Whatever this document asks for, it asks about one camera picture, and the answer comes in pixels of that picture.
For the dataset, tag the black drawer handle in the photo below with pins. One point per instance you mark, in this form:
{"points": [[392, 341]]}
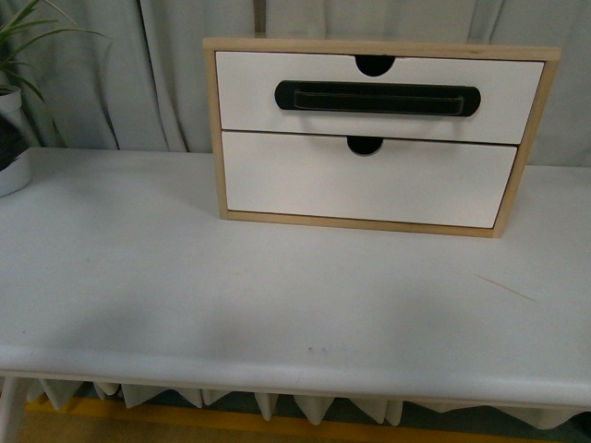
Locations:
{"points": [[377, 98]]}

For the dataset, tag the white drawer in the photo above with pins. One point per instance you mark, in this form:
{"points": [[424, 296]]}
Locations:
{"points": [[403, 181], [247, 82]]}

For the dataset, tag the grey curtain backdrop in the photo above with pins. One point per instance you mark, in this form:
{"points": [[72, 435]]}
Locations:
{"points": [[132, 77]]}

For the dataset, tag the green leafy plant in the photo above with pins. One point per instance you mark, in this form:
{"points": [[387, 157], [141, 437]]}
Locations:
{"points": [[33, 22]]}

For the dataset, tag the white bottom drawer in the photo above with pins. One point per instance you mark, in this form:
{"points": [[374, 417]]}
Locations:
{"points": [[403, 181]]}

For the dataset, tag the thin wooden toothpick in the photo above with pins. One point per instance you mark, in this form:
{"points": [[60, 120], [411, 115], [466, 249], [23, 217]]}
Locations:
{"points": [[508, 289]]}

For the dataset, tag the white top drawer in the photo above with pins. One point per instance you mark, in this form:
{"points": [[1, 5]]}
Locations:
{"points": [[247, 82]]}

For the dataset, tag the white table skirt cloth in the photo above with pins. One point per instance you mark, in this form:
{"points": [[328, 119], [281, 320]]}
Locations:
{"points": [[317, 409]]}

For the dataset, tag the white plant pot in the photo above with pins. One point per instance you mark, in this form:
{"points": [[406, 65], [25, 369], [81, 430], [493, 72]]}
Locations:
{"points": [[15, 161]]}

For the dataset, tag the wooden drawer cabinet frame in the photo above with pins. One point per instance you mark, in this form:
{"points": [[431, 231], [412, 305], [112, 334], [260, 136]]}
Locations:
{"points": [[373, 59]]}

